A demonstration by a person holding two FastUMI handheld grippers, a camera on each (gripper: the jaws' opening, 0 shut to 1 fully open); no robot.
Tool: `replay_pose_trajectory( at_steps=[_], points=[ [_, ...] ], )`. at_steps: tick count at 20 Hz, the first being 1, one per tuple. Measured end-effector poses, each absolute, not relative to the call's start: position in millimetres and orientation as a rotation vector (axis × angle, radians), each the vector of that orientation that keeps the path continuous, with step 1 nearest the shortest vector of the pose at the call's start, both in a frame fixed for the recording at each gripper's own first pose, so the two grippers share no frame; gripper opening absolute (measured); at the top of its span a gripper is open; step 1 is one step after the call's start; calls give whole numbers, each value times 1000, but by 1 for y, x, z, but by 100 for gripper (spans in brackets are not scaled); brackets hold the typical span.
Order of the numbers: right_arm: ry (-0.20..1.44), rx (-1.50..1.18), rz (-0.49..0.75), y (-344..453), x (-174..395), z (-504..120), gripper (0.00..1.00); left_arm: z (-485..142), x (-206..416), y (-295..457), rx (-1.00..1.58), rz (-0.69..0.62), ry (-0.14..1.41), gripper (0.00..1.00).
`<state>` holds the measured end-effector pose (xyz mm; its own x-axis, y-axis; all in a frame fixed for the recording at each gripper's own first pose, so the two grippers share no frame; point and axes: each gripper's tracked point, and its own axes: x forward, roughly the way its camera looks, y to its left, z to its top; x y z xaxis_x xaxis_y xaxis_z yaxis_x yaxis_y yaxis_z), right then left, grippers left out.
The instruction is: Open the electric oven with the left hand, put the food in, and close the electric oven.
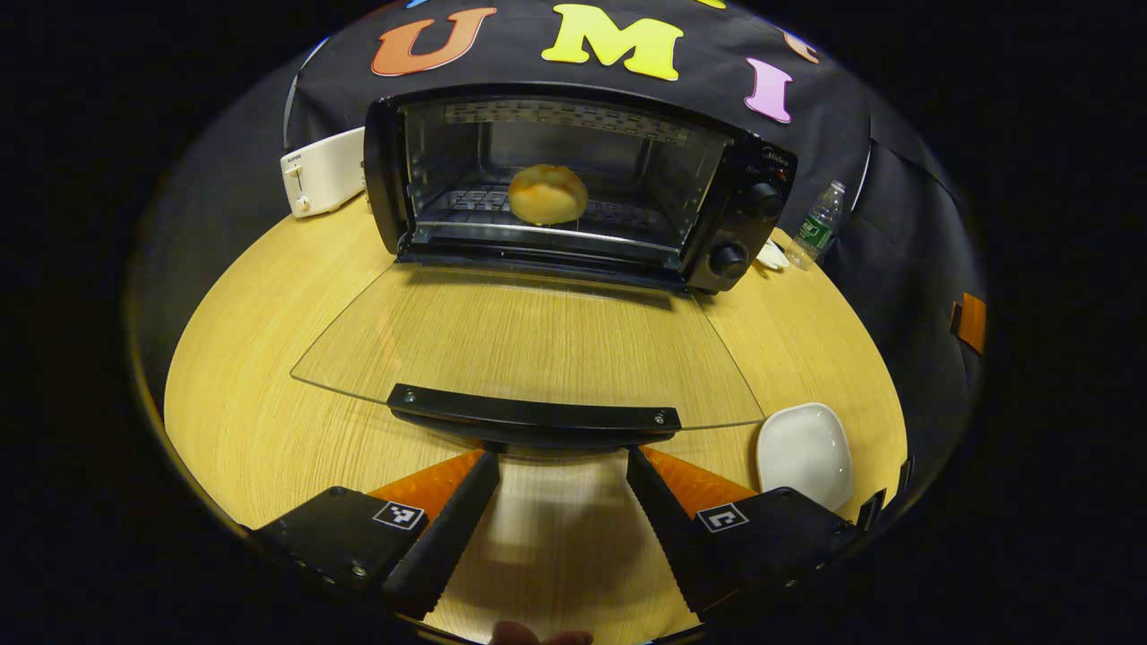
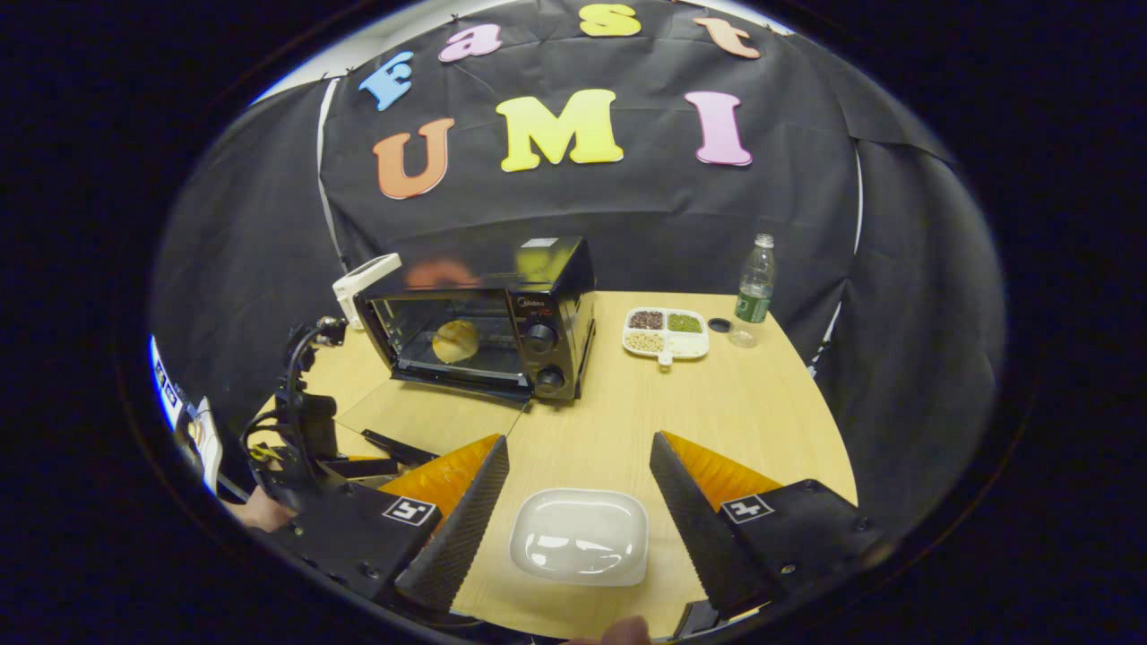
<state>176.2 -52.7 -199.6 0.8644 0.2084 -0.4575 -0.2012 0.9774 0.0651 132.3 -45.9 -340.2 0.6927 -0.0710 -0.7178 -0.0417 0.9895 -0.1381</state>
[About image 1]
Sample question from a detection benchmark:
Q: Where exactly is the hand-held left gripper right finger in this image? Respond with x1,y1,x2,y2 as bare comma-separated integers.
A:
625,446,859,619

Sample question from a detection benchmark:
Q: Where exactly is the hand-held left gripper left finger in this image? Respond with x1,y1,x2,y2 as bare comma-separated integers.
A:
249,448,501,621

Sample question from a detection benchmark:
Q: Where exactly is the black electric oven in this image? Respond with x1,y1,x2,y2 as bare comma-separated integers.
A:
289,82,798,449

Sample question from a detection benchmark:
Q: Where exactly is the golden bread roll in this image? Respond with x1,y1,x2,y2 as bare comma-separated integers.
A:
507,163,590,226

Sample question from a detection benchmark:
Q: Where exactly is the white square plate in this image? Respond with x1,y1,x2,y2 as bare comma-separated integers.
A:
755,403,855,513

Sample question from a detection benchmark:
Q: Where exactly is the clear plastic water bottle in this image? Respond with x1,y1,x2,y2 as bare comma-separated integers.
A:
789,179,846,270

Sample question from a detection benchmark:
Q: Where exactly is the black backdrop cloth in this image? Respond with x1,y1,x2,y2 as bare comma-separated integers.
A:
134,0,987,467

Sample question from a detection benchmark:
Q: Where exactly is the white toaster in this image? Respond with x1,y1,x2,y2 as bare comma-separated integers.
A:
280,127,367,219

